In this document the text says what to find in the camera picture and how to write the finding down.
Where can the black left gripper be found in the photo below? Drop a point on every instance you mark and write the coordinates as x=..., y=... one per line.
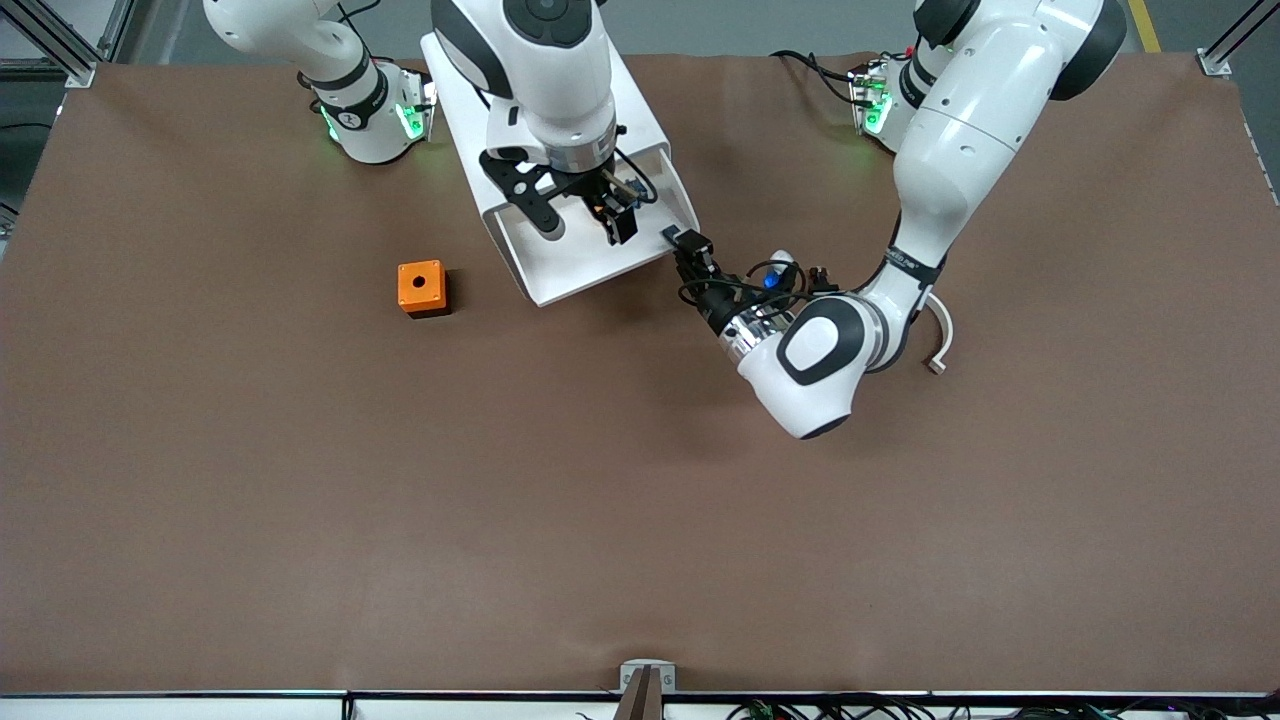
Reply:
x=712, y=299

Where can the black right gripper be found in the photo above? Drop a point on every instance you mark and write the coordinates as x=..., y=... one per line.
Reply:
x=604, y=199

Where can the white drawer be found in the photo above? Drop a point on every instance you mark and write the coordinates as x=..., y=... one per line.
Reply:
x=560, y=265

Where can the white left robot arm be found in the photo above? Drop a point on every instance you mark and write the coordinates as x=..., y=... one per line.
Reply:
x=950, y=170

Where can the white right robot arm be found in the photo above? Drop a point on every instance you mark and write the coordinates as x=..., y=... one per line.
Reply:
x=545, y=80

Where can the white drawer cabinet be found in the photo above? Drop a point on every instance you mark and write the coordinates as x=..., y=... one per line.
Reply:
x=455, y=120

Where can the orange box with hole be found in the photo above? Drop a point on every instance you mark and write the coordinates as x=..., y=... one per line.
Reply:
x=408, y=295

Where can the base connector box green light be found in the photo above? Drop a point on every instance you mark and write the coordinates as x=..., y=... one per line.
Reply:
x=868, y=95
x=418, y=100

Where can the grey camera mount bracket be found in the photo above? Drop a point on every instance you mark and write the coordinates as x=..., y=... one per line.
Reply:
x=628, y=670

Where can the brown camera pole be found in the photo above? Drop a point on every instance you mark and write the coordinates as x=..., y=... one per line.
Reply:
x=640, y=700

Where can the aluminium frame post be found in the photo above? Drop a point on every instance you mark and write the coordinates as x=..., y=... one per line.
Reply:
x=80, y=72
x=1214, y=63

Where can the white table edge rail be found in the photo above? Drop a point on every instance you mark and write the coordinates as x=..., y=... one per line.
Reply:
x=200, y=708

